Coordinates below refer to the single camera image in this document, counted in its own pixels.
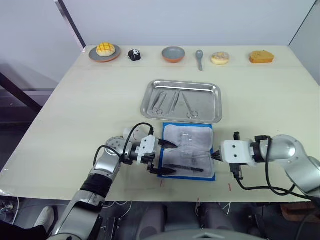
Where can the metal tray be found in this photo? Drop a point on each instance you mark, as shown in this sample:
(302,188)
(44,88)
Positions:
(205,100)

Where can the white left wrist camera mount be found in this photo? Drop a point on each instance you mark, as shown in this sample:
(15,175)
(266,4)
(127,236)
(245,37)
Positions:
(147,145)

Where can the dark side bench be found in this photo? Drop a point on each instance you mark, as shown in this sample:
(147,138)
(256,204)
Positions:
(25,100)

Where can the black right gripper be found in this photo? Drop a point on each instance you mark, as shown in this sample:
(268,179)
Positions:
(221,155)

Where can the clear plastic pouch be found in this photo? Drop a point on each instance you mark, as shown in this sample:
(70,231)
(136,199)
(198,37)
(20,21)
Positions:
(186,142)

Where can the grey spoon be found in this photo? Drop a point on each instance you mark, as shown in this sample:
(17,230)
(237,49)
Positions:
(199,55)

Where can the blue surgical instrument pack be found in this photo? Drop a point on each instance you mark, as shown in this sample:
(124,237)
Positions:
(200,140)

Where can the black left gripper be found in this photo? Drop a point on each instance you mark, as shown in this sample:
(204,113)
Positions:
(150,166)

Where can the grey plate with orange rim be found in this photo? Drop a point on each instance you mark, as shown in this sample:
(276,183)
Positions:
(93,58)

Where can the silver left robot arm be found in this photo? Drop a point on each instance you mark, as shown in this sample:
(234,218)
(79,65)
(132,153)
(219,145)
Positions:
(105,162)

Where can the grey bowl with orange outside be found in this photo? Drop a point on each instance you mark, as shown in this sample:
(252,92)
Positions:
(173,53)

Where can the black frame pole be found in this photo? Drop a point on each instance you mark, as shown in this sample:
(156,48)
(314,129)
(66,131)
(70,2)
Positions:
(301,22)
(71,25)

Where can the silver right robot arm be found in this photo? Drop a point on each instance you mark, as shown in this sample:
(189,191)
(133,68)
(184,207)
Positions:
(287,150)

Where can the yellow pineapple bun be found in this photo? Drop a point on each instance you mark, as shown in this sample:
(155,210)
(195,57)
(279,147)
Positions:
(105,49)

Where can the grey rounded shape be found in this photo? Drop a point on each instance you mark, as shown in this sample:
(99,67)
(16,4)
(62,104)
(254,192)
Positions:
(218,217)
(151,220)

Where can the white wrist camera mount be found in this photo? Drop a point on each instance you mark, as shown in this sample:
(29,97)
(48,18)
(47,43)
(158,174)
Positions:
(236,151)
(147,145)

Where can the white shoe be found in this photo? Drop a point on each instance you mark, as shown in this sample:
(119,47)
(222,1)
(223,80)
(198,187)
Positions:
(45,216)

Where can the steel tweezers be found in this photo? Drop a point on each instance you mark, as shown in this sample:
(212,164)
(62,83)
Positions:
(173,102)

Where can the orange cake slice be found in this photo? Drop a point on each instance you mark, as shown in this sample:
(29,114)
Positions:
(261,57)

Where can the steel surgical scissors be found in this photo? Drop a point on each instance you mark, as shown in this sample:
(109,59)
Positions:
(187,103)

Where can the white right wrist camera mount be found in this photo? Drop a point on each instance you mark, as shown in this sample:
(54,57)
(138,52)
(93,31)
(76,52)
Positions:
(236,151)

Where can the small black toy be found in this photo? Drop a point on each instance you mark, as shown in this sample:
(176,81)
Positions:
(134,55)

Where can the sprinkled donut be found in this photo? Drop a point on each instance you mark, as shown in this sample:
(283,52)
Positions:
(220,58)

